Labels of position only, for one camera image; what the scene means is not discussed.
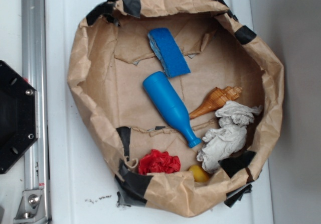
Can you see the blue sponge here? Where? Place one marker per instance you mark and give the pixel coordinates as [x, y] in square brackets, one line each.
[168, 53]

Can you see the brown paper bag bin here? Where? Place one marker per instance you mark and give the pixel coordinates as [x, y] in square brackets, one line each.
[110, 59]

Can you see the blue plastic bottle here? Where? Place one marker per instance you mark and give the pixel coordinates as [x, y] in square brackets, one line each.
[170, 106]

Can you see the crumpled red cloth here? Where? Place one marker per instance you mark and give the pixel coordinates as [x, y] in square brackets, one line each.
[158, 162]

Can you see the orange spiral seashell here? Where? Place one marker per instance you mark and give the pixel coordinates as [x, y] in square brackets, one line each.
[216, 99]

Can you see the crumpled white cloth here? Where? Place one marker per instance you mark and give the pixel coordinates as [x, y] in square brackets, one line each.
[230, 137]

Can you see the yellow ball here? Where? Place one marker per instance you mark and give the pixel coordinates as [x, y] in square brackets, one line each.
[199, 174]

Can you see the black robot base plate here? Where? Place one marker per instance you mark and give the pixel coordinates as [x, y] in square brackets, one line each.
[18, 117]

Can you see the aluminium extrusion rail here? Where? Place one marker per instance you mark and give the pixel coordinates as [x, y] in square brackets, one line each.
[36, 158]

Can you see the metal corner bracket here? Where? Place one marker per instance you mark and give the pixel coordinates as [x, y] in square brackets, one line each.
[31, 208]

